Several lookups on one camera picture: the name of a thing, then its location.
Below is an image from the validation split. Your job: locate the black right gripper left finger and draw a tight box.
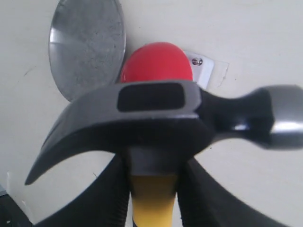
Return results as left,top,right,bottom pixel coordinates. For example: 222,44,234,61
35,155,130,227

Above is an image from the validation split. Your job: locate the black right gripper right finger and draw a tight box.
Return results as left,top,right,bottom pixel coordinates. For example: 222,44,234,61
176,155,303,227

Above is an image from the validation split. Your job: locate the yellow black claw hammer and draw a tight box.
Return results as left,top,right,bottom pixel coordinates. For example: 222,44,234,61
25,80,303,227

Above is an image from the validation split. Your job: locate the red dome push button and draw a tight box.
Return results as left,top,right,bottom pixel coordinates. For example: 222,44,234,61
119,42,215,89

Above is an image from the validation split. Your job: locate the round steel plate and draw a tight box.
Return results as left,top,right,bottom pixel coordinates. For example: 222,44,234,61
48,0,126,102

